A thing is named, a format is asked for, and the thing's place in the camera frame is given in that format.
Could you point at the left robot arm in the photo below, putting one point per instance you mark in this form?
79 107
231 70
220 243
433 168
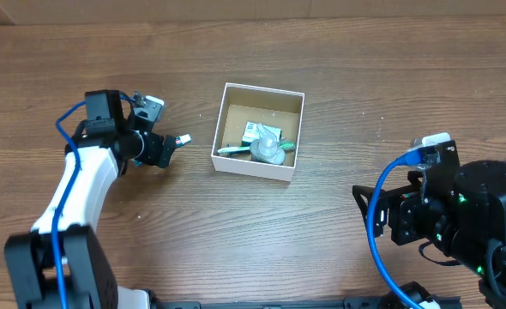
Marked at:
60 263

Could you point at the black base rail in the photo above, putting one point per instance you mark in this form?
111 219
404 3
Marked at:
356 302

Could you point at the teal toothpaste tube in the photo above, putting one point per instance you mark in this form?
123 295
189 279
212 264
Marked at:
182 140

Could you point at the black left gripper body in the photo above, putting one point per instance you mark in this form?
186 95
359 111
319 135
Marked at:
146 146

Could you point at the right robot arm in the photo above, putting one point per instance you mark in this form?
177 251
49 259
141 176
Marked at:
460 209

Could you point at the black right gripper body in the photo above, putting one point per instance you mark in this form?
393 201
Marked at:
413 212

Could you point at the green white soap packet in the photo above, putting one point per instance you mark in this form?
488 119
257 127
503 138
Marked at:
251 133

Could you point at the green white toothbrush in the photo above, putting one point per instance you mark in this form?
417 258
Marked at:
286 146

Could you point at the open white cardboard box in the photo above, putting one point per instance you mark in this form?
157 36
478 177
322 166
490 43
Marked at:
244 104

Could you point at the clear pump soap bottle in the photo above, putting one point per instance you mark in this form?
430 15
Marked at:
266 148

